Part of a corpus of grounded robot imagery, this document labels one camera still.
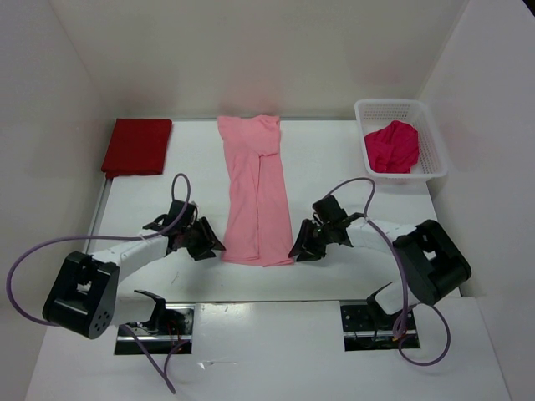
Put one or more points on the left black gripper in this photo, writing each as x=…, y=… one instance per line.
x=216, y=244

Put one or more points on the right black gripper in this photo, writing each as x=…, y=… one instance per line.
x=303, y=242

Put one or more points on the pink t shirt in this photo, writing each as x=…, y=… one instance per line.
x=259, y=231

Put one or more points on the dark red t shirt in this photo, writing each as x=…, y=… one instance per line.
x=137, y=147

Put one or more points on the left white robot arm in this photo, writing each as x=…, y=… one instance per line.
x=83, y=297

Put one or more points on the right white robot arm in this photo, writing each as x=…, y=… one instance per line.
x=428, y=261

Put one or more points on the crimson t shirt in basket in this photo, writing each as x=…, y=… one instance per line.
x=393, y=149

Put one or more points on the white plastic basket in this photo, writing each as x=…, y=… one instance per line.
x=374, y=114

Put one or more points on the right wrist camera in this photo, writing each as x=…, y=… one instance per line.
x=328, y=210

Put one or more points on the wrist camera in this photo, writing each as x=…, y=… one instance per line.
x=181, y=213
x=328, y=210

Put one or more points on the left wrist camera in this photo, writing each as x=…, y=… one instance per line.
x=181, y=213

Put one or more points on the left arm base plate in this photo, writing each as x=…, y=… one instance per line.
x=168, y=325

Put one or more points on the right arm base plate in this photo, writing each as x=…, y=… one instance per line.
x=364, y=330

